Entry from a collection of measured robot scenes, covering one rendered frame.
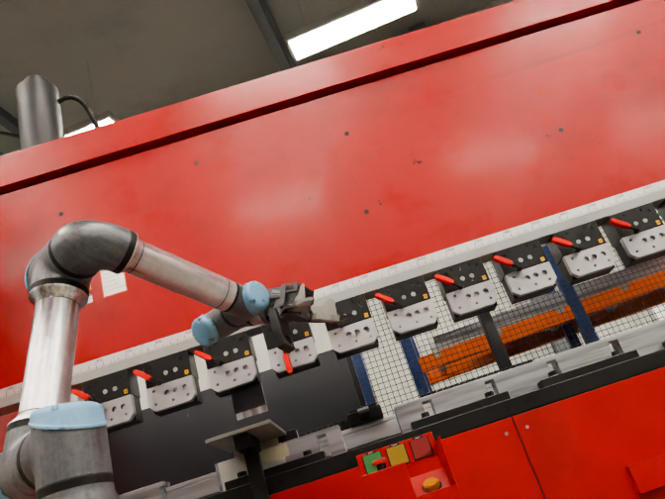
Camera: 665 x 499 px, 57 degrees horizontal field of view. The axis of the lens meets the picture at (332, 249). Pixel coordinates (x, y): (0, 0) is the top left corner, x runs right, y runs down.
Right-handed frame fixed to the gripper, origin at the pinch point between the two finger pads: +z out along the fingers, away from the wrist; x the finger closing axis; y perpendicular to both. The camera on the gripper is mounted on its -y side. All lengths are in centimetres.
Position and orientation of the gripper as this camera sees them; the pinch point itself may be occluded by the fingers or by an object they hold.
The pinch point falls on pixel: (332, 311)
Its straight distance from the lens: 146.2
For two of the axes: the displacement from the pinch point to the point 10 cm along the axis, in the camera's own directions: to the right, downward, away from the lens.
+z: 8.3, -1.4, -5.4
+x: 5.5, 3.6, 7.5
